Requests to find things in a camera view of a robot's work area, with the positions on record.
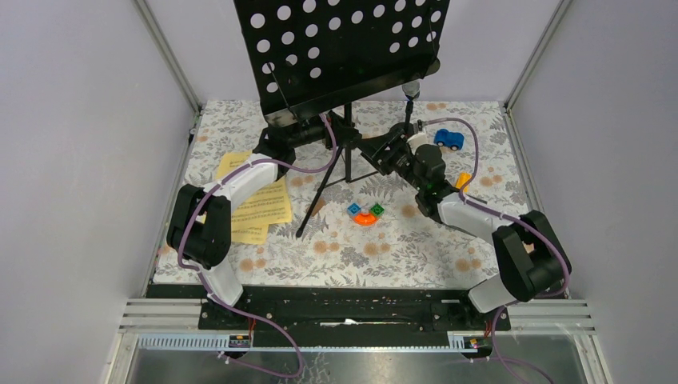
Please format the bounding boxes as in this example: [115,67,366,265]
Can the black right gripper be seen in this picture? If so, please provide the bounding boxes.
[353,126,426,193]

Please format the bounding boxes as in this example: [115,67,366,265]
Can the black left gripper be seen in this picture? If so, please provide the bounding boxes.
[286,110,357,150]

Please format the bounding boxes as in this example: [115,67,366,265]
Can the yellow sheet music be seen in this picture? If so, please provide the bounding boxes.
[215,151,269,245]
[252,177,293,224]

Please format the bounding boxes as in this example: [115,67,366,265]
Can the black music stand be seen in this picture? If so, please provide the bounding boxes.
[233,0,451,239]

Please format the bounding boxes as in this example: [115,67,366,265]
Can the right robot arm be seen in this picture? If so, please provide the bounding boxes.
[357,124,572,330]

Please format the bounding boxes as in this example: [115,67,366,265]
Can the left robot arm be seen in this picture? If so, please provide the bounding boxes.
[166,114,338,329]

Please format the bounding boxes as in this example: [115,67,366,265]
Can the black microphone stand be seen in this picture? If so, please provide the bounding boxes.
[404,99,416,136]

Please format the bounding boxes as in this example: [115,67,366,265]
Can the green toy brick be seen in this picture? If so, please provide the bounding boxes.
[369,203,385,218]

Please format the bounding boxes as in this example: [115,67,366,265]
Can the blue toy brick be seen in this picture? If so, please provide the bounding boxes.
[347,203,361,218]

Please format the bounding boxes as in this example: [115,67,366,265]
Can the wooden block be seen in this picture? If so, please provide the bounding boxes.
[309,198,326,216]

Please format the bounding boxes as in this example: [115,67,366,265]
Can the silver microphone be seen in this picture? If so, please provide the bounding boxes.
[401,80,421,102]

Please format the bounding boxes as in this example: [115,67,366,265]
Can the blue toy car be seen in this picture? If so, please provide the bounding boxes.
[433,129,465,151]

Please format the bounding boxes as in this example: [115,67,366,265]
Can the floral table mat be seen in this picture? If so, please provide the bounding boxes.
[154,100,552,291]

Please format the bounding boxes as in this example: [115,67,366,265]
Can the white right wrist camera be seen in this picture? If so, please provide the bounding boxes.
[407,120,428,153]

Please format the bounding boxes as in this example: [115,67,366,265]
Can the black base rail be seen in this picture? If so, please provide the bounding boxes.
[146,284,495,348]

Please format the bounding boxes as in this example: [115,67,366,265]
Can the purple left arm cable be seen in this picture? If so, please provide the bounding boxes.
[176,112,340,379]

